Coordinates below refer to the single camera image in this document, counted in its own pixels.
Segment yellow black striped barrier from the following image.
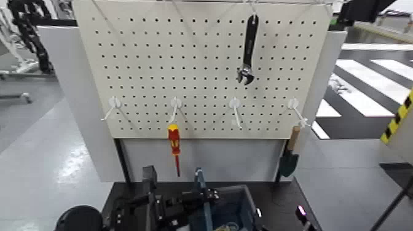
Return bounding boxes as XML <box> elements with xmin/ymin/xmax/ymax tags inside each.
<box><xmin>379</xmin><ymin>89</ymin><xmax>413</xmax><ymax>145</ymax></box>

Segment white metal machine frame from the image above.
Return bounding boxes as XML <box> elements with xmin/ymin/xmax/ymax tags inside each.
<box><xmin>0</xmin><ymin>6</ymin><xmax>40</xmax><ymax>81</ymax></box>

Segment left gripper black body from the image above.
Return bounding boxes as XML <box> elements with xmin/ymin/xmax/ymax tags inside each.
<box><xmin>111</xmin><ymin>192</ymin><xmax>170</xmax><ymax>231</ymax></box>

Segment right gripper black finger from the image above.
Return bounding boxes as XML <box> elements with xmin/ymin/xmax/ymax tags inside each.
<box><xmin>255</xmin><ymin>207</ymin><xmax>265</xmax><ymax>231</ymax></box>
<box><xmin>294</xmin><ymin>205</ymin><xmax>317</xmax><ymax>231</ymax></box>

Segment green trowel wooden handle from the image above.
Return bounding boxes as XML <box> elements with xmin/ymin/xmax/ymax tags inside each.
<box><xmin>279</xmin><ymin>125</ymin><xmax>302</xmax><ymax>178</ymax></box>

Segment black cable drag chain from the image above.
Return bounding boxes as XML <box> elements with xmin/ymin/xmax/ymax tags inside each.
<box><xmin>7</xmin><ymin>0</ymin><xmax>57</xmax><ymax>75</ymax></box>

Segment black adjustable wrench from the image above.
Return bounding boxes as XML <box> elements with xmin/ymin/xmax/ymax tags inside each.
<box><xmin>236</xmin><ymin>14</ymin><xmax>260</xmax><ymax>86</ymax></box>

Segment white backing panel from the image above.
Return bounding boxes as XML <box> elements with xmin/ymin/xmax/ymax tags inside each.
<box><xmin>36</xmin><ymin>25</ymin><xmax>348</xmax><ymax>183</ymax></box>

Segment red yellow screwdriver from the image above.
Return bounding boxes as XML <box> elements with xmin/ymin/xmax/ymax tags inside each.
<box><xmin>167</xmin><ymin>123</ymin><xmax>181</xmax><ymax>178</ymax></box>

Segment black floor mat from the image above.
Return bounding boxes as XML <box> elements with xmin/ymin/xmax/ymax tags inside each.
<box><xmin>379</xmin><ymin>162</ymin><xmax>413</xmax><ymax>197</ymax></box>

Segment white pegboard hook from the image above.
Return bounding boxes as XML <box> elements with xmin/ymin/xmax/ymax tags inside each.
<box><xmin>288</xmin><ymin>98</ymin><xmax>311</xmax><ymax>128</ymax></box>
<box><xmin>229</xmin><ymin>97</ymin><xmax>243</xmax><ymax>130</ymax></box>
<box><xmin>168</xmin><ymin>96</ymin><xmax>183</xmax><ymax>125</ymax></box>
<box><xmin>100</xmin><ymin>96</ymin><xmax>122</xmax><ymax>122</ymax></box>

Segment black stand post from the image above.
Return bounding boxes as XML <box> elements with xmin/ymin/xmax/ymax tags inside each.
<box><xmin>274</xmin><ymin>139</ymin><xmax>291</xmax><ymax>183</ymax></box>
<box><xmin>114</xmin><ymin>138</ymin><xmax>133</xmax><ymax>187</ymax></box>

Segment blue grey crate with handle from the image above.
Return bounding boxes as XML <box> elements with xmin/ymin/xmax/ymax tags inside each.
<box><xmin>187</xmin><ymin>167</ymin><xmax>259</xmax><ymax>231</ymax></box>

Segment thin black pole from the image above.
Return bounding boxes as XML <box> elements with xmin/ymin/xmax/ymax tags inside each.
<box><xmin>369</xmin><ymin>187</ymin><xmax>413</xmax><ymax>231</ymax></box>

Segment dark monitor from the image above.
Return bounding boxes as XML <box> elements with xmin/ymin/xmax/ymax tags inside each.
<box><xmin>336</xmin><ymin>0</ymin><xmax>398</xmax><ymax>27</ymax></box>

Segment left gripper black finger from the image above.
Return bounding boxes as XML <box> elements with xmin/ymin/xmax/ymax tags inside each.
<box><xmin>162</xmin><ymin>203</ymin><xmax>199</xmax><ymax>228</ymax></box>
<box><xmin>180</xmin><ymin>189</ymin><xmax>221</xmax><ymax>205</ymax></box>

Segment beige perforated pegboard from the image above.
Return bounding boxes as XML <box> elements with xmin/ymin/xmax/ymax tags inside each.
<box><xmin>72</xmin><ymin>0</ymin><xmax>333</xmax><ymax>140</ymax></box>

